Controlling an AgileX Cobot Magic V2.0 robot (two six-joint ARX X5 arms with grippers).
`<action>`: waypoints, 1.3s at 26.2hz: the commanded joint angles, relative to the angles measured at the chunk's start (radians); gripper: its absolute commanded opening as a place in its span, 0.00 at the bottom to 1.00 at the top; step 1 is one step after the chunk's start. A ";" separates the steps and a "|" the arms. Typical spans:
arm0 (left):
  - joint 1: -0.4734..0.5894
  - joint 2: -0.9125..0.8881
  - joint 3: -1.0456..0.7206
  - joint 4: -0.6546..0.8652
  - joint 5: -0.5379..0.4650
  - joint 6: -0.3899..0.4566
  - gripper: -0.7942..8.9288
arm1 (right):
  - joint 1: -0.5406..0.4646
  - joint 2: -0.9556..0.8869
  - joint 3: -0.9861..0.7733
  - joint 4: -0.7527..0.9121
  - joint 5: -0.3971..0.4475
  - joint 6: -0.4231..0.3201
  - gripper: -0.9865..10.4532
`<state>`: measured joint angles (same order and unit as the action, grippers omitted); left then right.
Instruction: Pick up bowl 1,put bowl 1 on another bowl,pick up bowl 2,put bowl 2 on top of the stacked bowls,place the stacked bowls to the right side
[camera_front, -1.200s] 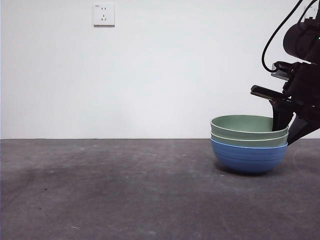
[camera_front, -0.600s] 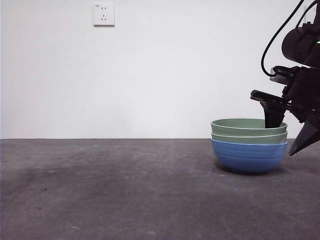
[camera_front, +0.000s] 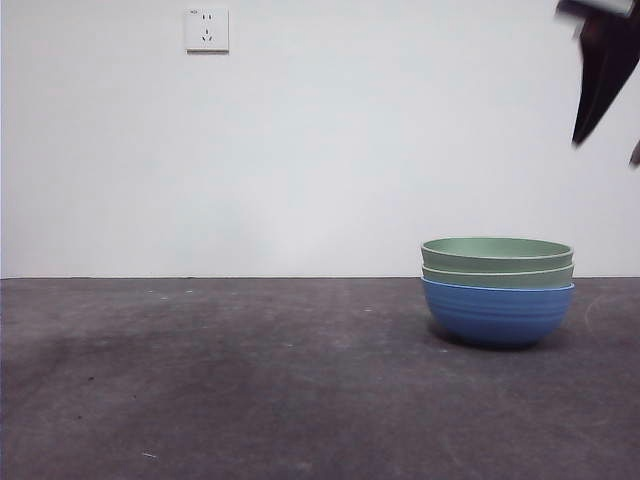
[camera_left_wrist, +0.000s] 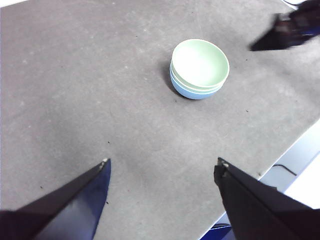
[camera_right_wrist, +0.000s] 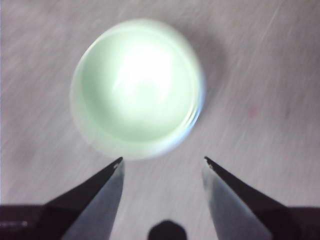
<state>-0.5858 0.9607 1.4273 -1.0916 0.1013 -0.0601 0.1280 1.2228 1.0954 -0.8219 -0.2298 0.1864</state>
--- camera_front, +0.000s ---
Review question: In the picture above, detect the pale green ribbed bowl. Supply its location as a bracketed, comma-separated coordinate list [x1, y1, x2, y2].
[420, 237, 575, 274]
[421, 263, 575, 290]

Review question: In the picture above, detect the blue ribbed bowl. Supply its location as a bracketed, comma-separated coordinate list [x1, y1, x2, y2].
[420, 277, 577, 350]

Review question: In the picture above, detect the white wall socket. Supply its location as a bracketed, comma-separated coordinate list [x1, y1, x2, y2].
[185, 6, 231, 55]

